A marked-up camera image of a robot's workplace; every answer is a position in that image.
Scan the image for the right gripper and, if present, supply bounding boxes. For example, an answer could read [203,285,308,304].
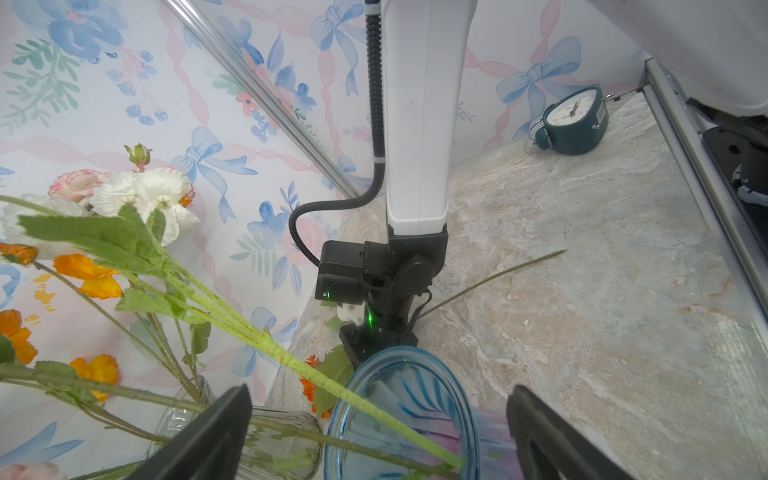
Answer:
[339,320,418,368]

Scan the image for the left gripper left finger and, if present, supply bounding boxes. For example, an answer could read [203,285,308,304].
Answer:
[129,385,252,480]

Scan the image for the clear grey glass vase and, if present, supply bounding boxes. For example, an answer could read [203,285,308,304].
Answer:
[155,376,323,479]

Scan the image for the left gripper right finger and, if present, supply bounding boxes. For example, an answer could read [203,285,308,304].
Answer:
[506,385,632,480]

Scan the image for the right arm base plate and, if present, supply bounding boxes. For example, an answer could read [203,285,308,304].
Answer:
[686,99,767,256]

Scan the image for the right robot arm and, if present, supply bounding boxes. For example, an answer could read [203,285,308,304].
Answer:
[312,1,767,366]

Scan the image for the orange marigold flower stem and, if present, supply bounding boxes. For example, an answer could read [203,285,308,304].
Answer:
[298,248,568,421]

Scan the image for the aluminium rail frame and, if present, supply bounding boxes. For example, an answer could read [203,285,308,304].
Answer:
[642,58,767,336]

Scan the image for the blue purple glass vase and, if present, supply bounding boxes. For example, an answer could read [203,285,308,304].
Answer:
[323,346,524,479]

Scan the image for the orange rose stem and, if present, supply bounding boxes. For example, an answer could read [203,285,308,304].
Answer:
[71,460,145,480]

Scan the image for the white rosebud stem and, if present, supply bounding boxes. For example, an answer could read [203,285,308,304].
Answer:
[1,336,458,479]

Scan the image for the pink carnation stem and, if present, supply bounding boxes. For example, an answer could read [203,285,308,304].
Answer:
[0,462,68,480]

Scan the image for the white flower stem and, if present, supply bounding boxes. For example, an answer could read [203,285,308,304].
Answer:
[1,167,462,474]

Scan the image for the right corner aluminium post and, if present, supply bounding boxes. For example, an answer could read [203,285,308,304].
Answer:
[164,0,360,198]

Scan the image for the black corrugated cable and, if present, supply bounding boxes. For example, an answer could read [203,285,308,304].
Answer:
[287,0,386,268]

